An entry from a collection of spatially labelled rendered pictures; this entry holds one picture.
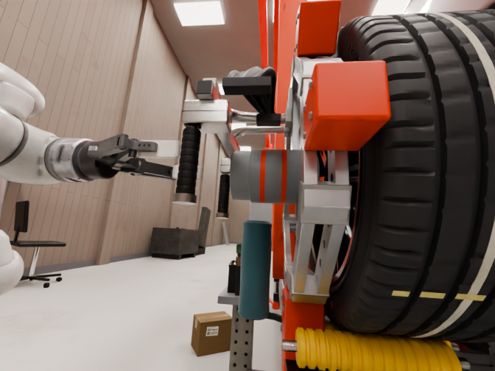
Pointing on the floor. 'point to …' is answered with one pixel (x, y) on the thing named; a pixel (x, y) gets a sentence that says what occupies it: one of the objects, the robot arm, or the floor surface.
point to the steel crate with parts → (174, 243)
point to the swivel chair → (32, 243)
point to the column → (241, 342)
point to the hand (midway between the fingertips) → (187, 162)
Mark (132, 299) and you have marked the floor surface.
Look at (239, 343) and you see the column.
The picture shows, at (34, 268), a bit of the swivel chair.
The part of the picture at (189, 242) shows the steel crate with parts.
